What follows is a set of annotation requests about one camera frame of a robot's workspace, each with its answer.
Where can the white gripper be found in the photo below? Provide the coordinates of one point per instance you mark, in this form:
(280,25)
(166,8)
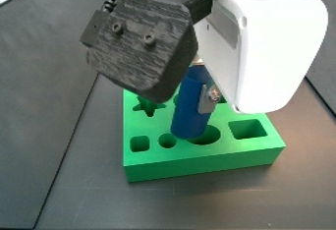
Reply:
(258,44)

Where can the blue oval cylinder peg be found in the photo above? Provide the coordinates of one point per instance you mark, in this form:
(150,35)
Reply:
(188,122)

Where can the green foam shape board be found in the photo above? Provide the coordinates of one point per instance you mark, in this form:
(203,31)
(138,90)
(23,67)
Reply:
(238,141)

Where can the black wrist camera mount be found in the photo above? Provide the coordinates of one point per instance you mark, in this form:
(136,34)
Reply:
(142,43)

